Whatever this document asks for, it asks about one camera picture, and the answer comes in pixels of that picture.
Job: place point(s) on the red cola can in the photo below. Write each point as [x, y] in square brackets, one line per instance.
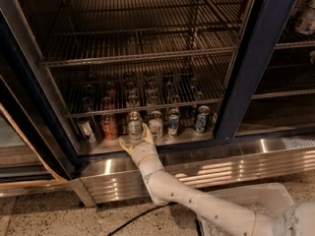
[109, 126]

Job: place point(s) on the clear plastic bin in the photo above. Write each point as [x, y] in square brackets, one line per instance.
[270, 199]

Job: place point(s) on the stainless fridge base grille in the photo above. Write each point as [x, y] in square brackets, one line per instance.
[112, 179]

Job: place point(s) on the silver can far left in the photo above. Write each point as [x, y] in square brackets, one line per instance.
[86, 130]

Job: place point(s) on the lower wire shelf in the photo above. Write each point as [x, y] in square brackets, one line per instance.
[144, 85]

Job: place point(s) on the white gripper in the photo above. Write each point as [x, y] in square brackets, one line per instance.
[144, 151]

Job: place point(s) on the upper wire shelf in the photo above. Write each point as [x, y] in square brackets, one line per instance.
[91, 32]

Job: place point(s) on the dark blue can right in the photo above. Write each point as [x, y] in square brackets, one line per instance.
[202, 119]

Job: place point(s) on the blue white can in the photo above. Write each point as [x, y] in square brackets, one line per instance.
[173, 118]

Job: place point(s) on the open fridge door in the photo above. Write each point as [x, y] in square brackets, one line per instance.
[31, 161]

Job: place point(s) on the green white 7up can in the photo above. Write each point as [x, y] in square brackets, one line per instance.
[134, 125]

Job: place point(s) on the right compartment wire shelf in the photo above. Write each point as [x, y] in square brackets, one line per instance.
[291, 69]

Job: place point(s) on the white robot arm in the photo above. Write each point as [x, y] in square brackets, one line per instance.
[297, 220]

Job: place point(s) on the can on right shelf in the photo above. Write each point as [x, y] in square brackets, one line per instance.
[305, 23]

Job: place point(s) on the dark blue fridge pillar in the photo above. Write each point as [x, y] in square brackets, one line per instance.
[264, 27]

